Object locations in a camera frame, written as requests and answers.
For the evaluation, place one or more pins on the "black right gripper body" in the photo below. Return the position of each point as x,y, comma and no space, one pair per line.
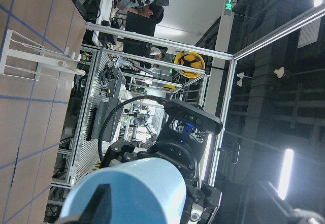
183,148

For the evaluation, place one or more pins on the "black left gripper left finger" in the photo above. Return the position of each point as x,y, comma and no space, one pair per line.
99,208

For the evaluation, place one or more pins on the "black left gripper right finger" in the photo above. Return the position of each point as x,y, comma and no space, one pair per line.
268,207

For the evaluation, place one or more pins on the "light blue plastic cup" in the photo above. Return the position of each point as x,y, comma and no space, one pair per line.
149,190

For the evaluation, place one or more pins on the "yellow hard hat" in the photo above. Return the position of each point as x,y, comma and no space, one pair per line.
192,60

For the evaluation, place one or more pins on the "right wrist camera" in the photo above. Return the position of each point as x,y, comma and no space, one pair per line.
194,116

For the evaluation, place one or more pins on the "white wire cup rack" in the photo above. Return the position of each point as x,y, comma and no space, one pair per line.
18,46

